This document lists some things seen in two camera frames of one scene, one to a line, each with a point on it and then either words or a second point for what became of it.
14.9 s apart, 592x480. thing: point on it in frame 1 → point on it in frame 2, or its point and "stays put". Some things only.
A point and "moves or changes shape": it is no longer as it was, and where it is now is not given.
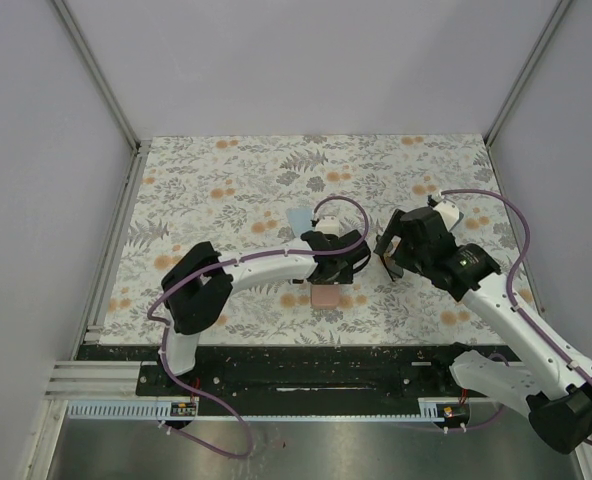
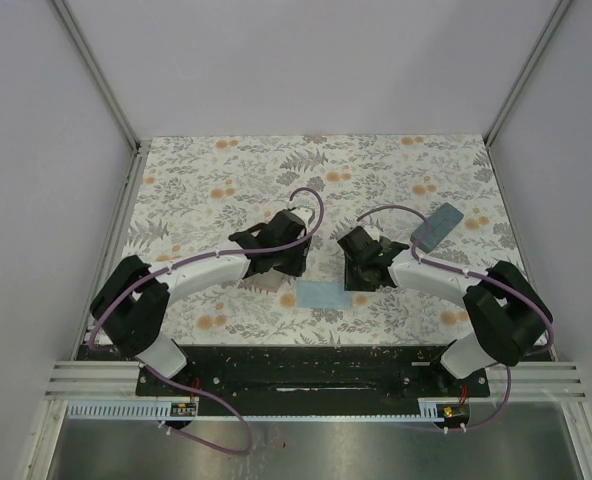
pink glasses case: x=325 y=296 → x=268 y=281
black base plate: x=300 y=371 stays put
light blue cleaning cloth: x=300 y=218 moves or changes shape
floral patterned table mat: x=233 y=194 stays put
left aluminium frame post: x=96 y=76 stays put
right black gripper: x=399 y=254 → x=351 y=283
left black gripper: x=343 y=279 → x=299 y=265
